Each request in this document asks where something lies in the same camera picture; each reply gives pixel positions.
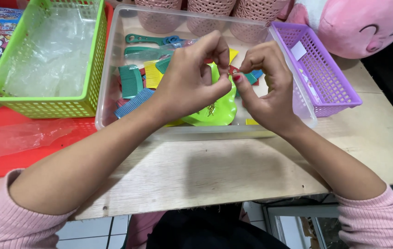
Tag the person's right hand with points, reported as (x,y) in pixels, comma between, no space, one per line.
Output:
(276,100)

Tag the person's left hand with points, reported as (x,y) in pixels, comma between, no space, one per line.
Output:
(186,83)

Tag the small teal comb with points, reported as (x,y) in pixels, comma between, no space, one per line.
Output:
(163,65)

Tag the small blue plastic piece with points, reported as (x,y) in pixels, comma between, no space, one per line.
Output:
(257,73)

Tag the short teal comb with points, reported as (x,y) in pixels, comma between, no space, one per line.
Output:
(251,78)

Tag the paper slips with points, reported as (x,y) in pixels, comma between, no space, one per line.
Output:
(309,84)

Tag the small red plastic piece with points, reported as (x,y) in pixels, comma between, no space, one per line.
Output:
(233,70)

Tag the teal comb in clear wrapper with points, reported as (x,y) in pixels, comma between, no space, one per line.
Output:
(144,52)

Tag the white paper label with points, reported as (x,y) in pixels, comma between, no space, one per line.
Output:
(298,51)

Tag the yellow triangular plastic piece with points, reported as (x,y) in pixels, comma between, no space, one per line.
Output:
(233,55)

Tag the wide green comb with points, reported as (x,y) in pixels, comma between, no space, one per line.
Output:
(130,81)

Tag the blue fine-tooth comb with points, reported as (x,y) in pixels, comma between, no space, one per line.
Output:
(134,103)

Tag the purple plastic basket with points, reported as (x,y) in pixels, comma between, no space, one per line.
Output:
(335,86)

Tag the pink perforated plastic cup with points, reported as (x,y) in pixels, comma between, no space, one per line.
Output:
(210,17)
(158,17)
(252,20)

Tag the clear plastic storage container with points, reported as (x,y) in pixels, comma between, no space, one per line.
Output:
(108,86)

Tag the pink plush toy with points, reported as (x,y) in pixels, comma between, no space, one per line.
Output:
(352,31)

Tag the metal framed glass panel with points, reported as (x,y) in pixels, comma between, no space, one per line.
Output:
(300,224)

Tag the heap of clear plastic wrappers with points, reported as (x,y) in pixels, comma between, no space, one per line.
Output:
(51,58)

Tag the black cloth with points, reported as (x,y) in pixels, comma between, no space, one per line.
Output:
(210,228)

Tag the lime green plastic basket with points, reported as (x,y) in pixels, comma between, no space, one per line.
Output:
(44,108)

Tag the clear plastic bag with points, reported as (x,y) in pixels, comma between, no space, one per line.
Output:
(16,138)

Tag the red plastic tray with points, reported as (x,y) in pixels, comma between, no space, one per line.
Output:
(13,170)

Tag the pink ribbed sweater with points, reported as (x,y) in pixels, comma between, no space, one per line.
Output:
(2,221)

